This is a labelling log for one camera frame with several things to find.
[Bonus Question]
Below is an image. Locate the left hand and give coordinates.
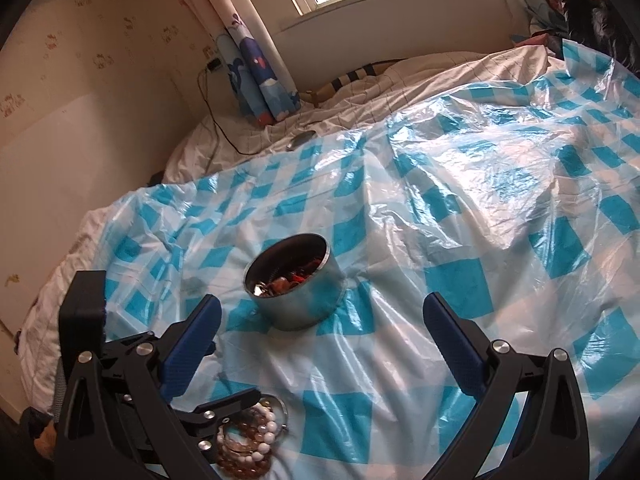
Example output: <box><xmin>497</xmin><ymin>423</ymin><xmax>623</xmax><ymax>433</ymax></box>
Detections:
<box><xmin>34</xmin><ymin>420</ymin><xmax>56</xmax><ymax>460</ymax></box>

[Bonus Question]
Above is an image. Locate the round silver metal tin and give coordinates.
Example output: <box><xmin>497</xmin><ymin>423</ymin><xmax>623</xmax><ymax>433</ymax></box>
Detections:
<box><xmin>244</xmin><ymin>233</ymin><xmax>346</xmax><ymax>332</ymax></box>

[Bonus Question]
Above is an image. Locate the blue white checkered plastic sheet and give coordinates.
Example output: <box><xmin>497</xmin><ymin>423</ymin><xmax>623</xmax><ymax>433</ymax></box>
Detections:
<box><xmin>93</xmin><ymin>42</ymin><xmax>639</xmax><ymax>479</ymax></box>

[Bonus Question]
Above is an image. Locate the small round silver lid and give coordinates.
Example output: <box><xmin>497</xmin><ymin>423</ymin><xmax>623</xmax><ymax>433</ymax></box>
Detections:
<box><xmin>285</xmin><ymin>130</ymin><xmax>317</xmax><ymax>152</ymax></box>

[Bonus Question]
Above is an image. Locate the white grid bed sheet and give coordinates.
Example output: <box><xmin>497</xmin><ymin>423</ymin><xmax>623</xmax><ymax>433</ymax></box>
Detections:
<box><xmin>15</xmin><ymin>44</ymin><xmax>564</xmax><ymax>414</ymax></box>

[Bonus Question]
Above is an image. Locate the blue cartoon curtain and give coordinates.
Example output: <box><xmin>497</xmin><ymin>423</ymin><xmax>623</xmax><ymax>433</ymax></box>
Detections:
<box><xmin>205</xmin><ymin>0</ymin><xmax>300</xmax><ymax>127</ymax></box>

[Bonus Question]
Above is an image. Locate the striped pillow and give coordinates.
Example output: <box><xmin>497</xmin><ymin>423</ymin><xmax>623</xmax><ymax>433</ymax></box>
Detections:
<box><xmin>299</xmin><ymin>58</ymin><xmax>400</xmax><ymax>107</ymax></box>

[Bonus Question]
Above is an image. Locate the pile of clothes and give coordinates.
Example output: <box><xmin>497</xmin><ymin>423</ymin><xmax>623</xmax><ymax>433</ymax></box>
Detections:
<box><xmin>513</xmin><ymin>0</ymin><xmax>639</xmax><ymax>75</ymax></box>

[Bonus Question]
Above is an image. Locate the brown bead bracelet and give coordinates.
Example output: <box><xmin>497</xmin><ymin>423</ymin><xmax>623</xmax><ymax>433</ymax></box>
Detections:
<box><xmin>214</xmin><ymin>404</ymin><xmax>277</xmax><ymax>478</ymax></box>

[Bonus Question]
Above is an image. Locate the white bead bracelet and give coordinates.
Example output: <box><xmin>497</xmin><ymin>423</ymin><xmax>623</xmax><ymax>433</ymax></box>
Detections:
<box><xmin>214</xmin><ymin>406</ymin><xmax>281</xmax><ymax>463</ymax></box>

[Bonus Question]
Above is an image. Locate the black charger cable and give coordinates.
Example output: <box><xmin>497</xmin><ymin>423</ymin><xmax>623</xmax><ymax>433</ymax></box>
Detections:
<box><xmin>196</xmin><ymin>56</ymin><xmax>262</xmax><ymax>157</ymax></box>

